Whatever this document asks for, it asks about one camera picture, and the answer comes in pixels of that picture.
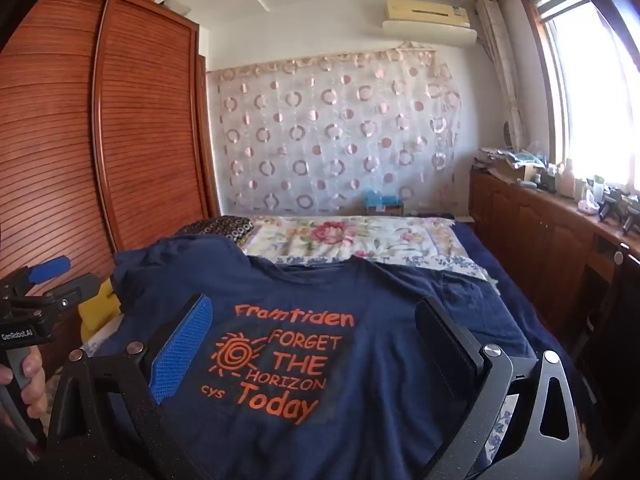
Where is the sheer circle-patterned curtain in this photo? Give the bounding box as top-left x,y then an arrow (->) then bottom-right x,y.
205,42 -> 463,216

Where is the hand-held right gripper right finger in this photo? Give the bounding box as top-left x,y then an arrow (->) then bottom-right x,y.
414,296 -> 583,480

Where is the dark circle-dotted folded cloth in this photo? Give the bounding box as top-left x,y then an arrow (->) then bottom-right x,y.
175,215 -> 258,249

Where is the person's left hand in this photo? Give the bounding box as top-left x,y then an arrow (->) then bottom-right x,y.
0,346 -> 49,428

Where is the window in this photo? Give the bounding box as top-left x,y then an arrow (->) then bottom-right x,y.
517,0 -> 640,191

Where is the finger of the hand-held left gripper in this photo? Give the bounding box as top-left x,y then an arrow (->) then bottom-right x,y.
0,256 -> 72,301
45,274 -> 101,311

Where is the beige window curtain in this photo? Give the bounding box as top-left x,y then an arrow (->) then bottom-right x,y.
475,0 -> 531,151

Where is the yellow cloth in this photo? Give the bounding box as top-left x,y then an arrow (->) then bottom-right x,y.
79,280 -> 123,342

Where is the long low wooden cabinet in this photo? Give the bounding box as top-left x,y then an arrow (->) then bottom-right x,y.
467,165 -> 640,361

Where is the cream wall air conditioner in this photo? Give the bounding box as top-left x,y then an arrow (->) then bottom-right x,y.
381,0 -> 478,48

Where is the rose floral blanket navy border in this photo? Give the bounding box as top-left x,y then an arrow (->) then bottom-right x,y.
240,214 -> 591,411

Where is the cardboard box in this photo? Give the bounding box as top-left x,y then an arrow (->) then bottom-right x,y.
492,160 -> 538,184

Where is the wooden slatted wardrobe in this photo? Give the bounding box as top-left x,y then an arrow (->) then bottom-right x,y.
0,0 -> 221,361

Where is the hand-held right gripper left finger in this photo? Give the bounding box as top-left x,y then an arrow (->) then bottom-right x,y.
47,294 -> 216,480

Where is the black device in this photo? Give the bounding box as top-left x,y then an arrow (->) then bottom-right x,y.
597,187 -> 640,236

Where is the small white bottle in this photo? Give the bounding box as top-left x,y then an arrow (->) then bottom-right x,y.
577,176 -> 606,213

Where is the navy printed t-shirt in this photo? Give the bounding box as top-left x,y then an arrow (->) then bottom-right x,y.
97,237 -> 538,480

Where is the stack of papers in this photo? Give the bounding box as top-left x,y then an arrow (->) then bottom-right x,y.
472,147 -> 501,171

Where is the clear plastic bag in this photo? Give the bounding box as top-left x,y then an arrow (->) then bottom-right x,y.
505,142 -> 548,168

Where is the blue tissue pack on box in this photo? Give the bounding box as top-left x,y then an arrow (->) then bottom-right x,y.
362,189 -> 405,217

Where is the blue floral white cloth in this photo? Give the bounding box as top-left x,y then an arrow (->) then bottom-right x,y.
80,252 -> 518,473

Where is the pink bottle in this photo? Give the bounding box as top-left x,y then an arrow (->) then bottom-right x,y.
557,158 -> 577,198

